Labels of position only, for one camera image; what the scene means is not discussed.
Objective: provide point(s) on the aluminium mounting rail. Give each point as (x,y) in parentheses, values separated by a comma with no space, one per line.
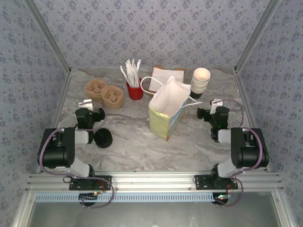
(154,180)

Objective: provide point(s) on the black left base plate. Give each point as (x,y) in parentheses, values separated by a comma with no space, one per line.
(106,183)

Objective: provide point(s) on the stack of white napkins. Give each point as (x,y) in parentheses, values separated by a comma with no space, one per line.
(168,75)

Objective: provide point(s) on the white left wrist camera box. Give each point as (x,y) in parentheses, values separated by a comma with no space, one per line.
(85,104)

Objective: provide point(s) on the stack of pulp cup carriers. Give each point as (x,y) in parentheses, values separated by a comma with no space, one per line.
(111,100)

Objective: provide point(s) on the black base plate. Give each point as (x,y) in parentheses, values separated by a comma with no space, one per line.
(201,182)
(106,183)

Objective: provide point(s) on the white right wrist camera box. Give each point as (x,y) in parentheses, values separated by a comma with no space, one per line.
(215,105)

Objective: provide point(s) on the aluminium table side rail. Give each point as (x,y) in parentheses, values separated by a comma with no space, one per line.
(243,94)
(62,94)

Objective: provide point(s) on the white paper-wrapped straw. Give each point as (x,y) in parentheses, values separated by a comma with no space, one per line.
(125,75)
(129,71)
(138,69)
(135,71)

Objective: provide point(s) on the stack of paper cups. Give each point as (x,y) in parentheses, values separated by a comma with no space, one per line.
(200,80)

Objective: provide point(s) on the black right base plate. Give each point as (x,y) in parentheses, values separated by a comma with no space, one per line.
(201,182)

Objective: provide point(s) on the red plastic bucket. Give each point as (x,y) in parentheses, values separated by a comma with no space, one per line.
(135,93)

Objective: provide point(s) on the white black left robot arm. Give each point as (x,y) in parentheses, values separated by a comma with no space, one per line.
(55,151)

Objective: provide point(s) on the stack of black cup lids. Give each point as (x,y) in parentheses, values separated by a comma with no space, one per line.
(103,138)

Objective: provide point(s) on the small circuit board with LED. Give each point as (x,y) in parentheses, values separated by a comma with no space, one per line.
(88,196)
(222,197)

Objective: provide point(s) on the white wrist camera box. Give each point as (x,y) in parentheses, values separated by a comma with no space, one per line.
(215,105)
(85,104)

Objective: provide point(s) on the brown cardboard napkin tray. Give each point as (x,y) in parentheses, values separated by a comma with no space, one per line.
(158,67)

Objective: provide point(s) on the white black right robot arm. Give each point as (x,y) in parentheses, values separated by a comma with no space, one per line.
(248,151)

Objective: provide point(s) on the aluminium frame post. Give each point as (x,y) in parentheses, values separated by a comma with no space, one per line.
(47,35)
(258,35)

